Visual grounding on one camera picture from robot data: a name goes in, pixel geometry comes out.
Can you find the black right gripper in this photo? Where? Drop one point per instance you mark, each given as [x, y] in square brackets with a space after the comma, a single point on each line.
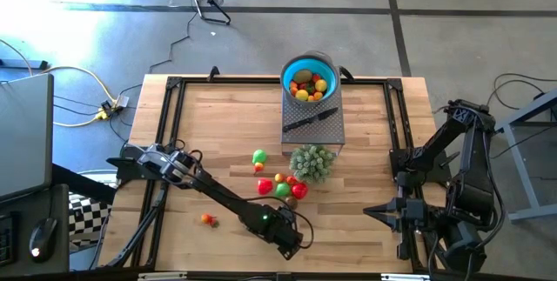
[413, 216]

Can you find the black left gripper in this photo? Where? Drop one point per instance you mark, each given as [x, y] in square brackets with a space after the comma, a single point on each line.
[285, 237]

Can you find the brown plastic kiwi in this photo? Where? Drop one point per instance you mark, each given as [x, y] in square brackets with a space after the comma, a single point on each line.
[290, 203]

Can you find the green toy pepper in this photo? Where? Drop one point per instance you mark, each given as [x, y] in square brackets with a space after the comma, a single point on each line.
[259, 156]

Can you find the black kitchen knife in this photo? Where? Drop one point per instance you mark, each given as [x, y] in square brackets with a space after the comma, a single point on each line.
[309, 120]

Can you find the orange plastic tangerine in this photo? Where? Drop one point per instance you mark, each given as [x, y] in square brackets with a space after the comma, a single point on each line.
[318, 95]

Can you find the yellow plastic lemon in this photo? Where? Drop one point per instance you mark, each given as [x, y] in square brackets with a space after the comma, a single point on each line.
[321, 85]
[301, 95]

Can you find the olive-brown whole kiwi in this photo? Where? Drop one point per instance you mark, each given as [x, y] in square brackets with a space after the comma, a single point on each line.
[302, 75]

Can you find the blue collapsible bowl grey rim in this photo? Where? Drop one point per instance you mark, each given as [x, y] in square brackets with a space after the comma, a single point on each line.
[289, 68]

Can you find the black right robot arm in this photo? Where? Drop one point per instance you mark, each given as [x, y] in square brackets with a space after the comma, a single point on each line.
[472, 185]

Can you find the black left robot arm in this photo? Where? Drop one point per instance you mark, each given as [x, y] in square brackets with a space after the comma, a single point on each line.
[217, 194]

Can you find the red plastic bell pepper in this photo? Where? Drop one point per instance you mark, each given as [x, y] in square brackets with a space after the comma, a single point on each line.
[299, 190]

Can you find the green plant in patterned pot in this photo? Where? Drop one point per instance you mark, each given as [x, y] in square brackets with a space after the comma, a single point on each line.
[312, 163]

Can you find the grey perforated metal stand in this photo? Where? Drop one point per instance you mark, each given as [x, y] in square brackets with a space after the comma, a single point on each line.
[317, 137]

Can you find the black-white checkered board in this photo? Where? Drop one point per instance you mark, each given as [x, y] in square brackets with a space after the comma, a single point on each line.
[87, 220]

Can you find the power strip yellow plug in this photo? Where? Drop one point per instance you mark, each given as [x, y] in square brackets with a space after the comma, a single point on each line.
[115, 105]

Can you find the black computer mouse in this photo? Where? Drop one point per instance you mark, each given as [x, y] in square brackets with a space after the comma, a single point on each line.
[42, 239]

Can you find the black desk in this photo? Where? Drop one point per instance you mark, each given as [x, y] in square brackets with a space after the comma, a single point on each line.
[22, 213]

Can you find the black keyboard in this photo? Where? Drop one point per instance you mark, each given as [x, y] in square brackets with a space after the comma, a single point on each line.
[6, 246]

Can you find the grey laptop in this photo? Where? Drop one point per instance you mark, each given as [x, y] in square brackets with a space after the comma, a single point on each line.
[24, 137]

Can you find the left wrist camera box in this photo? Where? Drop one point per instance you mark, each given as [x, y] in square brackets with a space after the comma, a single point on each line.
[287, 215]

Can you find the grey desk frame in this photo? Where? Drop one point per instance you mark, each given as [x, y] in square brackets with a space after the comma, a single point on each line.
[528, 176]

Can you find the black table frame rails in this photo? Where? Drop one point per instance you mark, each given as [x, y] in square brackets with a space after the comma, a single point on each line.
[261, 80]

